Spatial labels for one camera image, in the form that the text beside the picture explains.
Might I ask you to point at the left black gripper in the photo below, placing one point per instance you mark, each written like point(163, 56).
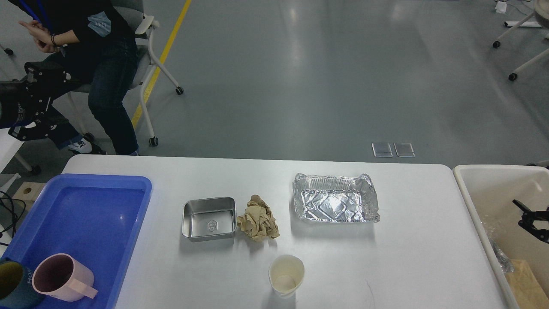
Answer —
point(20, 101)

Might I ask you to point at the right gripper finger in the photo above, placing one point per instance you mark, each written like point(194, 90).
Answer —
point(529, 217)

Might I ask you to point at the pink mug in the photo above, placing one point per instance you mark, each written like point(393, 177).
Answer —
point(62, 277)

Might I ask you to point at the steel rectangular container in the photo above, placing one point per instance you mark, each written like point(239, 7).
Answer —
point(209, 219)

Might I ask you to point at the white plastic bin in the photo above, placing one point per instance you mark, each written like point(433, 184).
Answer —
point(488, 191)

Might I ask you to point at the white side table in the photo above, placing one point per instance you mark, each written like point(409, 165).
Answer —
point(8, 147)

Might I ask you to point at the person in black clothes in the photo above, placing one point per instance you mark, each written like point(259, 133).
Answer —
point(96, 45)

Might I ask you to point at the wooden block with hole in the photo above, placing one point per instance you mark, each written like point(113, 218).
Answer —
point(27, 194)

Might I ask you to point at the grey office chair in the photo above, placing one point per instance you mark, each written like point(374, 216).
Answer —
point(143, 26)

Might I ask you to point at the blue plastic tray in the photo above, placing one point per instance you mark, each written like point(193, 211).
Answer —
point(94, 218)

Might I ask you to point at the right floor plate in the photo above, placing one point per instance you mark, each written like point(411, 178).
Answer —
point(404, 149)

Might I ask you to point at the floor plate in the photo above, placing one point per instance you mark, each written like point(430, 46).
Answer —
point(404, 149)
point(382, 149)

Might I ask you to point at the left floor plate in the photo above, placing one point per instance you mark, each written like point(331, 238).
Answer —
point(382, 149)

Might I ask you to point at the blue mug yellow inside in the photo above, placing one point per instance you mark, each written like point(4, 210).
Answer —
point(16, 286)

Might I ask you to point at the aluminium foil tray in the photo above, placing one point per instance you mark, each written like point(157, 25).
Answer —
point(335, 199)

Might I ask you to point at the crumpled brown paper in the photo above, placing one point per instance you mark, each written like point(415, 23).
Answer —
point(258, 222)

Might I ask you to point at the white paper cup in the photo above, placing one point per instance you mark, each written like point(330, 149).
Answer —
point(286, 273)

